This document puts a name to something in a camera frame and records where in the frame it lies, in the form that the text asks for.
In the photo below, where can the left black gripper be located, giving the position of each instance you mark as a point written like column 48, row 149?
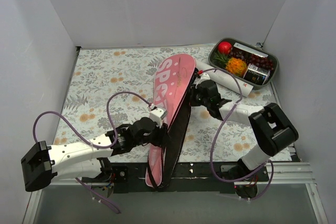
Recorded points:
column 163, row 135

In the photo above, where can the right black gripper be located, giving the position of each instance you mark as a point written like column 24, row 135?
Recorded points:
column 193, row 95

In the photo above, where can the pink racket cover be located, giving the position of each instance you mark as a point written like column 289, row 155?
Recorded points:
column 171, row 80

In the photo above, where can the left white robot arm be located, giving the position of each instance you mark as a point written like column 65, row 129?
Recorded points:
column 44, row 163

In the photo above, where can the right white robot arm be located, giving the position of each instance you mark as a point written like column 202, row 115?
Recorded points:
column 271, row 127

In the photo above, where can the green leafy sprig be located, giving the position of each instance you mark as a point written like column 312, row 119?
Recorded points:
column 220, row 59

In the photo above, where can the grey plastic tray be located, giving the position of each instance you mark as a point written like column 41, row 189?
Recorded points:
column 232, row 41

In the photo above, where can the red apple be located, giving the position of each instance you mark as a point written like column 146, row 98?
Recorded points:
column 224, row 47

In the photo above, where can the floral table cloth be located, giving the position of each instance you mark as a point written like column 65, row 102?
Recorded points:
column 112, row 87

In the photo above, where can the white box in tray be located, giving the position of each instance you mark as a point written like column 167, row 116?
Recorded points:
column 250, row 50

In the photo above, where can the dark red grapes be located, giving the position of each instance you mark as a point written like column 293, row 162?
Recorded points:
column 248, row 58

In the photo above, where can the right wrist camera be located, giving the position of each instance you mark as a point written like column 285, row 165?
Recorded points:
column 204, row 76

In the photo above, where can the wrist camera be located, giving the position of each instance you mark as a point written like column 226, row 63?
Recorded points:
column 204, row 76
column 157, row 114

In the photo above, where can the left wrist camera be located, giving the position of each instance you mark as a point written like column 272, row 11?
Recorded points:
column 157, row 114

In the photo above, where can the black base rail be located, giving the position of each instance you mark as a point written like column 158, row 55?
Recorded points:
column 186, row 177

